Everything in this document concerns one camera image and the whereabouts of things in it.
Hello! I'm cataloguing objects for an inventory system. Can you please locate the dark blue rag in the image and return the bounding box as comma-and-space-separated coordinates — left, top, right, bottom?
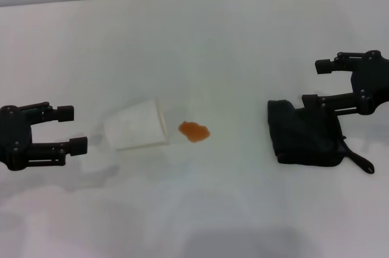
267, 99, 376, 175

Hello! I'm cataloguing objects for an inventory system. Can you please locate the brown water stain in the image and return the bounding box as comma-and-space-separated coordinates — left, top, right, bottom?
177, 121, 211, 143

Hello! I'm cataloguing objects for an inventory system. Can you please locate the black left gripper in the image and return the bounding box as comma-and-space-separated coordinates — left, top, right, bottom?
0, 102, 88, 171

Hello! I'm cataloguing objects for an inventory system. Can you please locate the white paper cup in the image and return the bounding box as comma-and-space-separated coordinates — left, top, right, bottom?
103, 97, 170, 152

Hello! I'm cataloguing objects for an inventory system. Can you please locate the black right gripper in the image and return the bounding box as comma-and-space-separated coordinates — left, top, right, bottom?
301, 50, 389, 116

